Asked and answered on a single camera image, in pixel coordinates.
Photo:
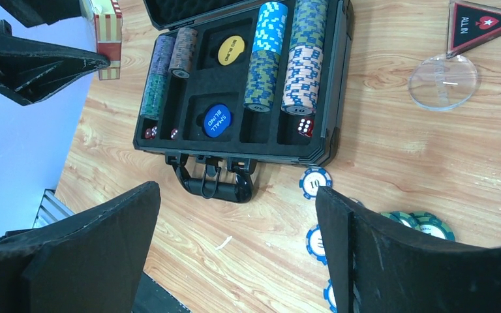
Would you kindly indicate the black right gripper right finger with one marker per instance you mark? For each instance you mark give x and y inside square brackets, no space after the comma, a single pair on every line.
[379,265]

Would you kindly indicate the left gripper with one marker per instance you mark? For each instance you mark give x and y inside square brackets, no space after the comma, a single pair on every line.
[32,71]

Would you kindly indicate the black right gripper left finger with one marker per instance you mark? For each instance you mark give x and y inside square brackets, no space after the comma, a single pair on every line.
[89,262]

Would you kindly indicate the red playing card deck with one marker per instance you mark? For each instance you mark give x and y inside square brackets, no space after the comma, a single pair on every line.
[107,20]

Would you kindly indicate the blue small blind button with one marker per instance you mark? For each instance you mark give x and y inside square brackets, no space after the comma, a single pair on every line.
[216,120]

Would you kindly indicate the clear pink dealer button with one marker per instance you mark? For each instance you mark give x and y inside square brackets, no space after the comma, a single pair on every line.
[442,84]

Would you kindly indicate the yellow big blind button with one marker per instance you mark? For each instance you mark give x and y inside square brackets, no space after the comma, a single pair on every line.
[230,50]

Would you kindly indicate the teal poker chip stack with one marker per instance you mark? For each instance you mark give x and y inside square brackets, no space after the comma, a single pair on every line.
[152,100]

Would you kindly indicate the black poker set case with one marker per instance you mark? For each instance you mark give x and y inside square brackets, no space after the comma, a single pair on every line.
[221,168]

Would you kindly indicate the loose chip top left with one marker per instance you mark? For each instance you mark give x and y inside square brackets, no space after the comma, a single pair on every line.
[314,244]

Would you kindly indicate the red die pair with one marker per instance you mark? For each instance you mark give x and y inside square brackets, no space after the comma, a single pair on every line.
[150,133]

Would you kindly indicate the purple poker chip stack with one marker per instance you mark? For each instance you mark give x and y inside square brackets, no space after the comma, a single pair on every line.
[162,55]

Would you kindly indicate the red single die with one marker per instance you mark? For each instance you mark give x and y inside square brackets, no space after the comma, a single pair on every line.
[174,133]

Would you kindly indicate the red die by chips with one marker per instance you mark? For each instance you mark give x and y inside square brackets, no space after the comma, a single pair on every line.
[305,127]

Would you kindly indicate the pink white poker chip stack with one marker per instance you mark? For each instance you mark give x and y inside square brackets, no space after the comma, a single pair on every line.
[302,80]

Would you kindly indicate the blue yellow poker chip stack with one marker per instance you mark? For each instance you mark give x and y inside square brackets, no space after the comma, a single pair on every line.
[261,82]

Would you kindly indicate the light blue poker chip stack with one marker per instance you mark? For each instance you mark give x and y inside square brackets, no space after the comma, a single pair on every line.
[270,27]

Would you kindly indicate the dark green poker chip stack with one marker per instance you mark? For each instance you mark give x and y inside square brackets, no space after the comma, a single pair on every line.
[309,23]

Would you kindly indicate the red triangular card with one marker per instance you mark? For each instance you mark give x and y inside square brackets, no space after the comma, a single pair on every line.
[471,25]

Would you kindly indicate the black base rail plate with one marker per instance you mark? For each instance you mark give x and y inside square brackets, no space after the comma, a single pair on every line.
[153,298]

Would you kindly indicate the loose chip near handle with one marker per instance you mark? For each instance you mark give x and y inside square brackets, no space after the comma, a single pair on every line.
[312,179]

